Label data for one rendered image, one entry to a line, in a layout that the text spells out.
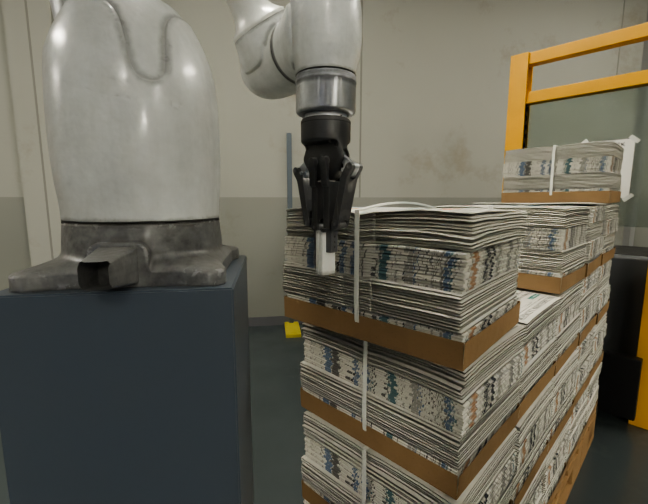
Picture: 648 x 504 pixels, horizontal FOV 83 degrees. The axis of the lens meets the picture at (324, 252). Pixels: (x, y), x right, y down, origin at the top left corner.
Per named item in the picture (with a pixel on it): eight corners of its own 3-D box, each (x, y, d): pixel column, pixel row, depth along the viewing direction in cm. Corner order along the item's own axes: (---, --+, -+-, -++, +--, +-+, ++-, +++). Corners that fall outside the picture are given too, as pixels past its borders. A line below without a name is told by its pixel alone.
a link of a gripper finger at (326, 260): (332, 229, 58) (335, 229, 58) (332, 272, 59) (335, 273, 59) (318, 230, 56) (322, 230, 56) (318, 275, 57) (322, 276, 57)
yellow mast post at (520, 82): (489, 377, 224) (510, 56, 198) (494, 372, 231) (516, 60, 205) (505, 382, 218) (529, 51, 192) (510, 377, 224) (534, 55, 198)
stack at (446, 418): (299, 628, 93) (296, 311, 81) (484, 428, 174) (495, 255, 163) (442, 806, 66) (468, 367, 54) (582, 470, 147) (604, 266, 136)
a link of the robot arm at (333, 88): (325, 91, 61) (325, 128, 61) (282, 78, 54) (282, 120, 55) (369, 78, 54) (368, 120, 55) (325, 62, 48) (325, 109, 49)
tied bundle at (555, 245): (426, 275, 121) (429, 205, 117) (466, 264, 141) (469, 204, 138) (559, 297, 94) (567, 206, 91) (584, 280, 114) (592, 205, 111)
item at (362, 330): (343, 334, 66) (343, 311, 65) (418, 302, 87) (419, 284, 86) (370, 342, 62) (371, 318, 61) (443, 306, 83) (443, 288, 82)
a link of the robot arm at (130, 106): (49, 226, 29) (16, -84, 26) (59, 217, 44) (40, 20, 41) (244, 220, 38) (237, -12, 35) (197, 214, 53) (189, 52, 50)
